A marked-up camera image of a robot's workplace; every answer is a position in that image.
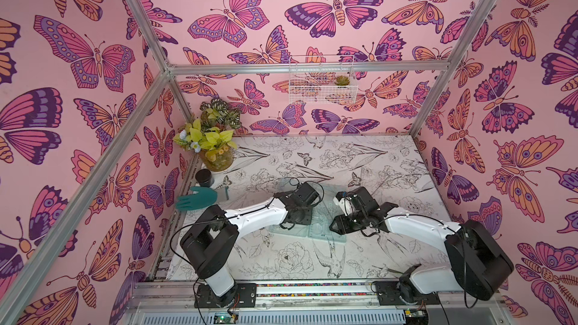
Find clear triangle ruler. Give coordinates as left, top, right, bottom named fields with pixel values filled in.
left=307, top=206, right=346, bottom=244

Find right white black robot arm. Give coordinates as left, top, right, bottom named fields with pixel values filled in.
left=330, top=187, right=514, bottom=304

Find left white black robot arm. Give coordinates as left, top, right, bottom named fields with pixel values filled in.
left=179, top=182, right=325, bottom=309

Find teal rubber glove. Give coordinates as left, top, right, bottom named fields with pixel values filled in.
left=176, top=187, right=218, bottom=212

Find small black cup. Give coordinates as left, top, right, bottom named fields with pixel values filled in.
left=194, top=169, right=215, bottom=187

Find yellow-green flower vase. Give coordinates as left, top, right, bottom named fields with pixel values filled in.
left=173, top=118, right=238, bottom=172

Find striped leaf potted plant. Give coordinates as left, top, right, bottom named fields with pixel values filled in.
left=200, top=98, right=242, bottom=130

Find small succulent in basket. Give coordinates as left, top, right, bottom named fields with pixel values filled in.
left=334, top=75, right=351, bottom=87

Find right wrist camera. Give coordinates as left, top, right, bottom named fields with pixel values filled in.
left=333, top=192, right=350, bottom=215

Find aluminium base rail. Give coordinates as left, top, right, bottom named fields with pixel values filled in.
left=120, top=279, right=516, bottom=324

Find white wire wall basket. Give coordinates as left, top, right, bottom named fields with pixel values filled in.
left=286, top=56, right=358, bottom=106

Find aluminium frame bars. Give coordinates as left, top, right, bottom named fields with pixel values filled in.
left=1, top=0, right=497, bottom=324

